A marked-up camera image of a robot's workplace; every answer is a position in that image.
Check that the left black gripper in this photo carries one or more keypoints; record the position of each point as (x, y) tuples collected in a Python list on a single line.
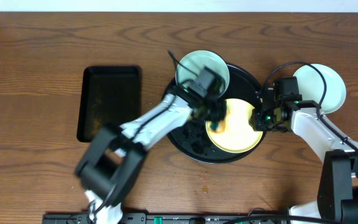
[(216, 113)]

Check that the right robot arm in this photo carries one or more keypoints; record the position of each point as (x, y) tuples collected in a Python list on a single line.
[(337, 198)]

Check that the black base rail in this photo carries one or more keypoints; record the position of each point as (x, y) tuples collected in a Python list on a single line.
[(139, 218)]

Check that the round black tray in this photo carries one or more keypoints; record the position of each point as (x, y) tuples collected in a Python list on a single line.
[(192, 138)]

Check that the black rectangular tray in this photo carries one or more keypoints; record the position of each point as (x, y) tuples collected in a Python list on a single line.
[(110, 94)]

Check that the light blue plate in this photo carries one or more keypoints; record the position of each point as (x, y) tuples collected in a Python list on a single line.
[(311, 86), (192, 63)]

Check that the yellow plate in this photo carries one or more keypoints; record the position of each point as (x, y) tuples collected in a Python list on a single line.
[(238, 135)]

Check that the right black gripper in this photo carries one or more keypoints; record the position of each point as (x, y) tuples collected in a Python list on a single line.
[(258, 119)]

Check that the green and yellow sponge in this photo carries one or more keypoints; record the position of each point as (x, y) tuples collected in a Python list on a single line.
[(217, 124)]

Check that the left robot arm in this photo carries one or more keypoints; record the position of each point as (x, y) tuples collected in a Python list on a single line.
[(109, 168)]

